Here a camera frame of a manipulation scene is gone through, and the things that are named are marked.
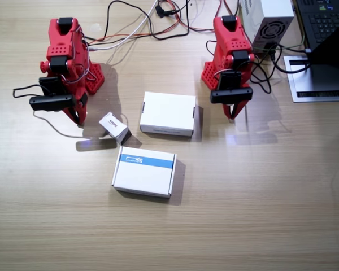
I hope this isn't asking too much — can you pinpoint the small white carton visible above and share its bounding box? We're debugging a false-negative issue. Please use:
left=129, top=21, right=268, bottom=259
left=98, top=111, right=132, bottom=146

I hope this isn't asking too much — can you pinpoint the plain white box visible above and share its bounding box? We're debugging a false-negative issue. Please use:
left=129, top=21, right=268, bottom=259
left=139, top=91, right=197, bottom=138

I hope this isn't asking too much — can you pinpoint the white box with blue stripe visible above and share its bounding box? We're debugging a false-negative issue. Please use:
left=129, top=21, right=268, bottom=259
left=111, top=146, right=177, bottom=199

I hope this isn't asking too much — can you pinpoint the black bar webcam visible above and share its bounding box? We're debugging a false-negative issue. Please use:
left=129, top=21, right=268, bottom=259
left=29, top=76, right=76, bottom=111
left=210, top=70, right=254, bottom=104

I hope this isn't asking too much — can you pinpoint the white power supply unit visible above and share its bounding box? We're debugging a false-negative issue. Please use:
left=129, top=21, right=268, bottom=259
left=238, top=0, right=296, bottom=55

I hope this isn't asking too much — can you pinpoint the black laptop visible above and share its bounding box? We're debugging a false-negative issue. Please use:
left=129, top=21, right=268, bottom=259
left=295, top=0, right=339, bottom=52
left=283, top=19, right=339, bottom=103

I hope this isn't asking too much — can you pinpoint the thin black looped cable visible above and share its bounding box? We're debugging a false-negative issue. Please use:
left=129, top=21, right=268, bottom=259
left=249, top=53, right=272, bottom=94

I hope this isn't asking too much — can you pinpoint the thin black webcam cable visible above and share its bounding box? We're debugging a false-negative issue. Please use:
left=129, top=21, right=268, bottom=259
left=12, top=84, right=51, bottom=99

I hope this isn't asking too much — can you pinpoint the short black cable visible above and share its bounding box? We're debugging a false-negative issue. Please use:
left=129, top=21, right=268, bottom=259
left=205, top=40, right=216, bottom=59

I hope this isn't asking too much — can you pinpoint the thick black cable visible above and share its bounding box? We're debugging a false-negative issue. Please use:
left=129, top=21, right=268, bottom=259
left=267, top=42, right=312, bottom=75

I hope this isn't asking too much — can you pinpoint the thin red cable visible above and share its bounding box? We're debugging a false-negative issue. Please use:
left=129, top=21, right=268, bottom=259
left=87, top=15, right=188, bottom=46

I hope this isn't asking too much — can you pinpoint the white cable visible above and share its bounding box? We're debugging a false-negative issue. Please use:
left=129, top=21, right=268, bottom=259
left=87, top=0, right=159, bottom=52

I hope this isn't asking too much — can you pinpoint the green cable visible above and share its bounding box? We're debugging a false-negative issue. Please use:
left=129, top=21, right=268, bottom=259
left=253, top=35, right=305, bottom=55

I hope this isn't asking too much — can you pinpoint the red wire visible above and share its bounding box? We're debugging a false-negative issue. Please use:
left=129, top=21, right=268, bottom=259
left=169, top=0, right=236, bottom=33

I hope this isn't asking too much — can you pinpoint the bundle of cables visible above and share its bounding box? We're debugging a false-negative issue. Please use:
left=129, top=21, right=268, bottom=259
left=84, top=0, right=191, bottom=42

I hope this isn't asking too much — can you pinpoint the black cable connector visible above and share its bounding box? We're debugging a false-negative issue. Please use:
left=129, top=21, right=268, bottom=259
left=154, top=3, right=175, bottom=18

